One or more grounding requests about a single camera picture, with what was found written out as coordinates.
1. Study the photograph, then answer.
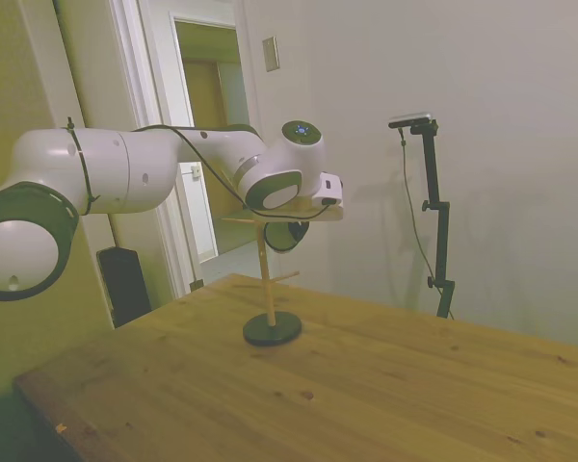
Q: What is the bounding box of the white open door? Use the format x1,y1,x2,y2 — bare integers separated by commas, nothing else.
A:
137,0,220,297

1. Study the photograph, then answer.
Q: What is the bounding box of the grey exterior camera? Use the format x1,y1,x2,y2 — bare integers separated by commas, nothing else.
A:
387,111,436,131

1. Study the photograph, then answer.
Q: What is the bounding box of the black camera stand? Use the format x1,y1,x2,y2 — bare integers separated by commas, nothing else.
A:
398,126,456,321
408,119,458,320

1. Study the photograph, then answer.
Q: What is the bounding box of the blue enamel mug black rim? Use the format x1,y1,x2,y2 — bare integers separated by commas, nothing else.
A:
263,220,312,255

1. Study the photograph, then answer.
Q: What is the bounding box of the black box on floor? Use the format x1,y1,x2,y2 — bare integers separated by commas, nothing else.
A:
96,246,152,330

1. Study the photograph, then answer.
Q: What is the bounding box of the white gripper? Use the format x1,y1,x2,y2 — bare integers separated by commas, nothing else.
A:
265,198,345,242

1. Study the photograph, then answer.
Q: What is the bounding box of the black cable tie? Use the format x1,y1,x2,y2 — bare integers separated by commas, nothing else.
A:
66,116,101,217

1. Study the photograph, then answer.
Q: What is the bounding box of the wooden mug tree black base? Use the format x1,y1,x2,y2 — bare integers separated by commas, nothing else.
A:
221,216,303,348

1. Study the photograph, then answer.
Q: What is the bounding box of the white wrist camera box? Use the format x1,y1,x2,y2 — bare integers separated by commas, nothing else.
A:
317,172,347,209

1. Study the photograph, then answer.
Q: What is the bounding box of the brown wooden hallway door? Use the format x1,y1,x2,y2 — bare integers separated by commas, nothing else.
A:
181,59,241,218

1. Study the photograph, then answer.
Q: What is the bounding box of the grey wall switch plate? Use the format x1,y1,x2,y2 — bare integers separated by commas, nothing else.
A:
261,36,281,74

